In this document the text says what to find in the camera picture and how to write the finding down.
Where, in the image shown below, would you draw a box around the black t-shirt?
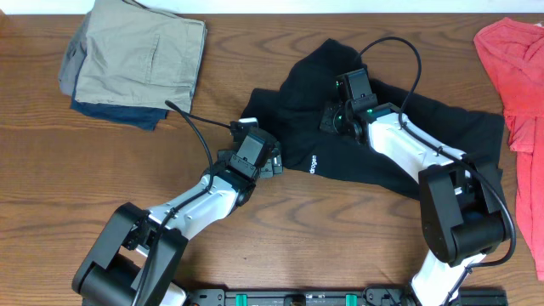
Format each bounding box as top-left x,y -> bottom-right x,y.
242,39 -> 505,199

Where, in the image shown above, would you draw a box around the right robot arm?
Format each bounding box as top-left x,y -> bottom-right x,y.
320,96 -> 516,305

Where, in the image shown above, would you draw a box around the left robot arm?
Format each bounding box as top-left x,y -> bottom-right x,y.
71,138 -> 282,305

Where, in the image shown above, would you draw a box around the folded navy blue garment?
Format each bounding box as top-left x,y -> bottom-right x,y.
59,79 -> 167,131

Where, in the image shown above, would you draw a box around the folded khaki pants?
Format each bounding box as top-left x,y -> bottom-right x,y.
75,0 -> 207,112

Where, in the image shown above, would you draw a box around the red t-shirt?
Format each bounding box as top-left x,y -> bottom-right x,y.
473,18 -> 543,281

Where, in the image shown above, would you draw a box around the folded grey garment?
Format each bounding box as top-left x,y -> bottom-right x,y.
58,12 -> 92,96

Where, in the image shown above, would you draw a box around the right black cable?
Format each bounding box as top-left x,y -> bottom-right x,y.
354,36 -> 518,306

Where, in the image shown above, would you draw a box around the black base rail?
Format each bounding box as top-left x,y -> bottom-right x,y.
186,287 -> 509,306

